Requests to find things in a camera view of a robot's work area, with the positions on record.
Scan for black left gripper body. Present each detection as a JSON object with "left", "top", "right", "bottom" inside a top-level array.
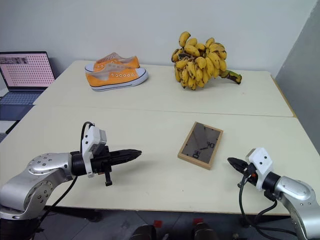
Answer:
[{"left": 89, "top": 144, "right": 113, "bottom": 188}]

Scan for dark rounded shape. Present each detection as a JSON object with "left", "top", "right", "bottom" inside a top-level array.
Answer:
[
  {"left": 129, "top": 224, "right": 158, "bottom": 240},
  {"left": 190, "top": 220, "right": 219, "bottom": 240}
]

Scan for yellow banana bunch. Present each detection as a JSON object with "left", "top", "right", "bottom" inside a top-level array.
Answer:
[{"left": 170, "top": 30, "right": 243, "bottom": 92}]

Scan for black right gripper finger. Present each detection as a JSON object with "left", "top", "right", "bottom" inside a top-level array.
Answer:
[
  {"left": 229, "top": 161, "right": 248, "bottom": 174},
  {"left": 226, "top": 157, "right": 249, "bottom": 168}
]

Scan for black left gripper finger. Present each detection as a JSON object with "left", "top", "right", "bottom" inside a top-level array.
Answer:
[
  {"left": 110, "top": 154, "right": 140, "bottom": 167},
  {"left": 109, "top": 148, "right": 144, "bottom": 159}
]

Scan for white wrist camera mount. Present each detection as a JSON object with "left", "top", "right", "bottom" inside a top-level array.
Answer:
[
  {"left": 80, "top": 125, "right": 108, "bottom": 179},
  {"left": 245, "top": 147, "right": 275, "bottom": 192}
]

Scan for wooden framed clock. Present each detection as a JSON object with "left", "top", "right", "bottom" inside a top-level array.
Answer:
[{"left": 177, "top": 121, "right": 224, "bottom": 171}]

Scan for orange canvas sneaker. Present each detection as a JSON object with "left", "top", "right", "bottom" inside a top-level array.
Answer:
[
  {"left": 84, "top": 66, "right": 150, "bottom": 93},
  {"left": 84, "top": 52, "right": 141, "bottom": 74}
]

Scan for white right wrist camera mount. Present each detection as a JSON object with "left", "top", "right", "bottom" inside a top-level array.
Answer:
[{"left": 245, "top": 147, "right": 275, "bottom": 192}]

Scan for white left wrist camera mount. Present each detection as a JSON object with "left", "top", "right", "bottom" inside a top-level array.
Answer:
[{"left": 80, "top": 125, "right": 108, "bottom": 179}]

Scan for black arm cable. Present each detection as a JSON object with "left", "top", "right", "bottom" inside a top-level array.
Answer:
[
  {"left": 236, "top": 174, "right": 297, "bottom": 237},
  {"left": 34, "top": 121, "right": 96, "bottom": 227}
]

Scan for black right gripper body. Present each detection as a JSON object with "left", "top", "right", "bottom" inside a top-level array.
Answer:
[{"left": 240, "top": 163, "right": 259, "bottom": 187}]

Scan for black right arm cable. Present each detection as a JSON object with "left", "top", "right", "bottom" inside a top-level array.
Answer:
[{"left": 236, "top": 174, "right": 297, "bottom": 237}]

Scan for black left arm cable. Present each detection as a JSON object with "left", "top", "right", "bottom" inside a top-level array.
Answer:
[{"left": 34, "top": 121, "right": 96, "bottom": 227}]

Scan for open laptop computer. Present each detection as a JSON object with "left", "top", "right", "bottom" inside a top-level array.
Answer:
[{"left": 0, "top": 51, "right": 56, "bottom": 135}]

